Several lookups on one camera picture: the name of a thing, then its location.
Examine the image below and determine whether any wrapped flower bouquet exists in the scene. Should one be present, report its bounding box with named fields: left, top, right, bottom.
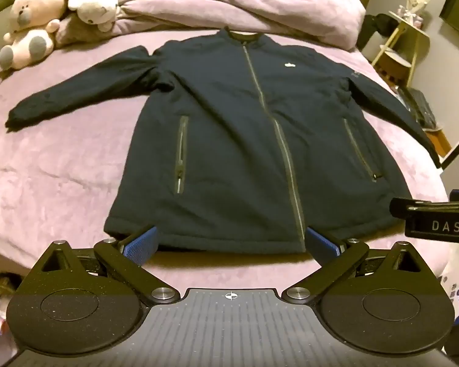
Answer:
left=396, top=0, right=429, bottom=27

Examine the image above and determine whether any dark navy zip jacket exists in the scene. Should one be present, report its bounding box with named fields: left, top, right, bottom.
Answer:
left=6, top=27, right=442, bottom=255

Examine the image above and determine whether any cream teddy bear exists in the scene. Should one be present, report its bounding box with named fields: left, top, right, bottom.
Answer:
left=0, top=0, right=67, bottom=70

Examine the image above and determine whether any white plush toy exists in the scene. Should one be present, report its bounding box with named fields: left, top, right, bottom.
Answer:
left=55, top=0, right=119, bottom=33

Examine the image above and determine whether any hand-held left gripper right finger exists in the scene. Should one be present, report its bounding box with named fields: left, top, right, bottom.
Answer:
left=281, top=227, right=444, bottom=307

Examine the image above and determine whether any purple bed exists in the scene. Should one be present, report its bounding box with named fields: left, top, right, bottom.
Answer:
left=0, top=27, right=450, bottom=276

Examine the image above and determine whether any side table with yellow legs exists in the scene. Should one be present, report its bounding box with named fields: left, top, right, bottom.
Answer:
left=371, top=11, right=431, bottom=88

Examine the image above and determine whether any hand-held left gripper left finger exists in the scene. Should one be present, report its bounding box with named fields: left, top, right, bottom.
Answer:
left=21, top=226, right=180, bottom=307

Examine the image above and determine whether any black item in plastic bag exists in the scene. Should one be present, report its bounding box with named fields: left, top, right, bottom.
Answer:
left=398, top=86, right=438, bottom=131

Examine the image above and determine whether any purple duvet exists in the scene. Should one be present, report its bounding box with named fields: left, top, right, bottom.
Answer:
left=54, top=0, right=368, bottom=50

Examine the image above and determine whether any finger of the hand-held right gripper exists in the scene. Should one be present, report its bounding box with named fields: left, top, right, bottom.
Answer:
left=390, top=189, right=459, bottom=217

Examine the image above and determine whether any black clothing heap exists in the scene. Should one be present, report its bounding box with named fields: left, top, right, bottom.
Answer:
left=357, top=13, right=400, bottom=50

